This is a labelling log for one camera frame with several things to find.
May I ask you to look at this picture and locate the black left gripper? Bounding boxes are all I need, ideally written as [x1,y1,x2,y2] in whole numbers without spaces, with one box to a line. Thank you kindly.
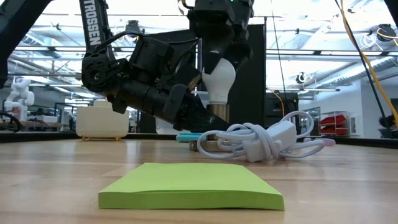
[107,63,241,134]

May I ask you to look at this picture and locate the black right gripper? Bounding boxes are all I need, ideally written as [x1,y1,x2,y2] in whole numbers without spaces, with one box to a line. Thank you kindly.
[185,0,255,76]

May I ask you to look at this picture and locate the white lightbulb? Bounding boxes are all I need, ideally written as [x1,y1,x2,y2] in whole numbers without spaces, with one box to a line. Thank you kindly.
[201,57,237,105]

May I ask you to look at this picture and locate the green sticky note pad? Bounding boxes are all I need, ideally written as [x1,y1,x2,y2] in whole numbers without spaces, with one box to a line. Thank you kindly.
[98,162,285,211]

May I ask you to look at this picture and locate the cream round desk organizer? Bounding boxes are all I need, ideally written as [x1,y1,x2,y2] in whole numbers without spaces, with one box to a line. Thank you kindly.
[75,105,131,142]

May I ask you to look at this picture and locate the shelf with red bins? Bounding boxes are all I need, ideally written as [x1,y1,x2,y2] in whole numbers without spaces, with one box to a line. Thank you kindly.
[318,110,351,137]

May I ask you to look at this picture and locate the person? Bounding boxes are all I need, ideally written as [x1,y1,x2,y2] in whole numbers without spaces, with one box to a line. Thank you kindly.
[377,114,398,139]

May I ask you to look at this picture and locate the white humanoid robot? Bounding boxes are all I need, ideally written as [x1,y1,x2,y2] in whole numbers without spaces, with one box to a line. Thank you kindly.
[3,77,35,121]

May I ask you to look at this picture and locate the white power cord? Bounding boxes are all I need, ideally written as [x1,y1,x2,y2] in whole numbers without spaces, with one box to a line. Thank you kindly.
[196,110,326,164]

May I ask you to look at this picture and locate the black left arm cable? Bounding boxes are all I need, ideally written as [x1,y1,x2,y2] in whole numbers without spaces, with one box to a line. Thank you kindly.
[94,30,200,54]

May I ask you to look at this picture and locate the lilac handled pliers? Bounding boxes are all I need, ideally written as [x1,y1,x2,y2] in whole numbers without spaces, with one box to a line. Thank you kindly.
[302,137,337,147]

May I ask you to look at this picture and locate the black hanging cable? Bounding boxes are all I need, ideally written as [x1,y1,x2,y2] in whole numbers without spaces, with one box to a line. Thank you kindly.
[333,0,390,126]

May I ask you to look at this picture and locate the yellow hanging cable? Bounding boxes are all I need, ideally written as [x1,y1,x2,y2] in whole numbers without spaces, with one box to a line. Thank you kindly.
[340,0,398,126]

